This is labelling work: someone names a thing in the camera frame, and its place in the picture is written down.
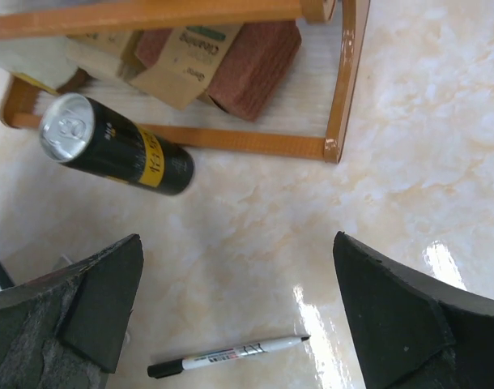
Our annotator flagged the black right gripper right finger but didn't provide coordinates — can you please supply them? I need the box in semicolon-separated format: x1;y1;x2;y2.
333;232;494;388

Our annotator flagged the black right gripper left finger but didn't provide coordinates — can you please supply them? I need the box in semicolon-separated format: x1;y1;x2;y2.
0;234;144;388

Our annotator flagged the black white marker pen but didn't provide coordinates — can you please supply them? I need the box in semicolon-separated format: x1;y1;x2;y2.
147;335;310;379

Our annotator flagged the black yellow drink can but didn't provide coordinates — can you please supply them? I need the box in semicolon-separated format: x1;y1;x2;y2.
39;93;194;195

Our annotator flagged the orange wooden shelf rack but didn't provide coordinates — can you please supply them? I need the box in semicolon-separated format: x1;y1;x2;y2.
0;1;369;163

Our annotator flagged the white paper bag left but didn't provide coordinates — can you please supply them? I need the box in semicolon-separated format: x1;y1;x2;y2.
0;36;78;93

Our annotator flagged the brown scouring pad pack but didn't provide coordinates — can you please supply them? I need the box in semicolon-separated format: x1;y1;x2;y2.
67;20;301;122

